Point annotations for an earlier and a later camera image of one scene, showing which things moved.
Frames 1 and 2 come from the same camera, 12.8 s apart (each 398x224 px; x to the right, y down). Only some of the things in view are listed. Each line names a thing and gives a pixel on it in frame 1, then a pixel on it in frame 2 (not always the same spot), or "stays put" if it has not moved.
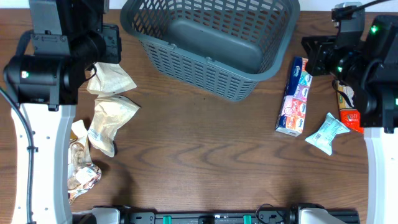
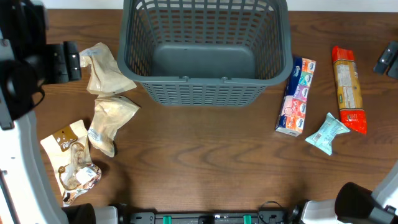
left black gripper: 109,33 → 57,70
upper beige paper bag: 110,77 stays put
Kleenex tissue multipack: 291,117 stays put
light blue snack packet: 322,139 stays put
